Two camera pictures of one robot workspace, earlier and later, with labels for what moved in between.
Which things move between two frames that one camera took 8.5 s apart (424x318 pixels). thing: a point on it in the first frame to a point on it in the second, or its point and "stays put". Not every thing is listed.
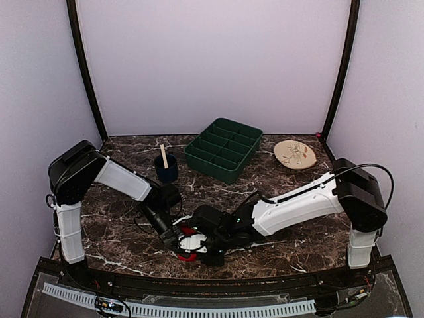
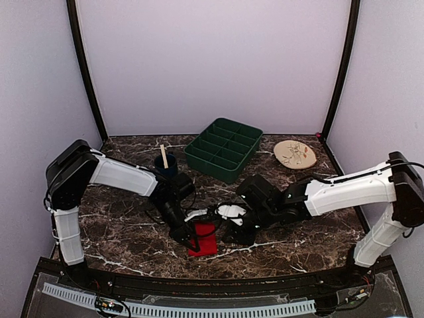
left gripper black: x=169 y=232 to x=180 y=233
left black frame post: x=77 y=33 stays put
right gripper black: x=216 y=262 to x=242 y=238
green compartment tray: x=222 y=150 stays put
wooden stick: x=164 y=156 stays put
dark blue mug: x=166 y=175 stays put
